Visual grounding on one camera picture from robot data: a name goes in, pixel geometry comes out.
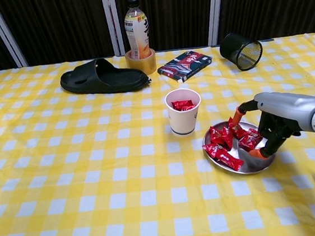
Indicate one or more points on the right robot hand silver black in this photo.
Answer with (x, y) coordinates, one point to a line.
(286, 110)

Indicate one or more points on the red candy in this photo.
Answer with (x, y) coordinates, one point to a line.
(239, 132)
(230, 159)
(212, 149)
(215, 135)
(179, 104)
(228, 138)
(250, 139)
(189, 108)

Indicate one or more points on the white paper cup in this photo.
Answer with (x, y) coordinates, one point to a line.
(183, 123)

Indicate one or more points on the round metal plate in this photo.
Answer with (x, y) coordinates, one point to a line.
(247, 167)

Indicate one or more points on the black mesh pen holder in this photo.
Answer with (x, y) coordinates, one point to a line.
(232, 48)

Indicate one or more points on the black red snack packet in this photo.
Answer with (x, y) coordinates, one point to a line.
(185, 64)

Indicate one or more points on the brown packing tape roll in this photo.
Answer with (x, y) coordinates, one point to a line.
(140, 66)

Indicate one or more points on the orange drink plastic bottle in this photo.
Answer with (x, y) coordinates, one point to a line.
(137, 35)

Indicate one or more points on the black rubber slipper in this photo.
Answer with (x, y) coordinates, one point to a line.
(119, 81)

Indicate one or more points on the yellow white checkered tablecloth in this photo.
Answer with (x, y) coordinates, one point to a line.
(95, 172)

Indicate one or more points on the aluminium frame post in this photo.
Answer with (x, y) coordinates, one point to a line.
(216, 10)
(107, 5)
(4, 32)

